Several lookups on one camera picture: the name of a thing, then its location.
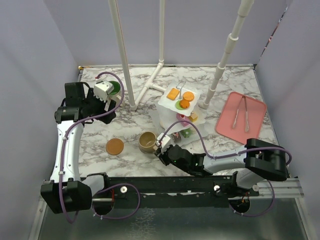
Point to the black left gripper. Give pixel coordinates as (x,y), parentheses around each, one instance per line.
(111,108)

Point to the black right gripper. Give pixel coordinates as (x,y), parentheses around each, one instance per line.
(162,155)

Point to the green swiss roll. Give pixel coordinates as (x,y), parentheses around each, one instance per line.
(186,133)

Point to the green interior mug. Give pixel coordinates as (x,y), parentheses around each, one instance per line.
(116,93)

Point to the beige ceramic mug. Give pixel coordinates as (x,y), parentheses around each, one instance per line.
(147,142)

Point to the pink cake slice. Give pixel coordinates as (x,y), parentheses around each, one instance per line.
(183,120)

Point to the yellow sponge cake square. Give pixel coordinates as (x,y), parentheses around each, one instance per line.
(193,117)

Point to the wooden coaster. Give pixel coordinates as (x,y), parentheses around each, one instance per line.
(114,146)

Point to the green round biscuit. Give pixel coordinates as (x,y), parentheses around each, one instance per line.
(178,106)

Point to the three tier white stand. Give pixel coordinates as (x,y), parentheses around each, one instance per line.
(164,116)

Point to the orange chip cookie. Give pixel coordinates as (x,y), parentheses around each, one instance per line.
(184,104)

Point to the yellow rectangular biscuit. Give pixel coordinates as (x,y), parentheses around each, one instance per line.
(173,93)

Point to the orange sandwich biscuit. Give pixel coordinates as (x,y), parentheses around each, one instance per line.
(188,96)

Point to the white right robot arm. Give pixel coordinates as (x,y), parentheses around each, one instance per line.
(257,159)

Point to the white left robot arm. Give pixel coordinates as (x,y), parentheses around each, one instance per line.
(67,145)

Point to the left white pvc pole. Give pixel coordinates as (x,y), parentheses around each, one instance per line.
(114,11)

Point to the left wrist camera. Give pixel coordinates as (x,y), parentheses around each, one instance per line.
(102,89)

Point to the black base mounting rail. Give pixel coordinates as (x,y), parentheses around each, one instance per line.
(154,192)

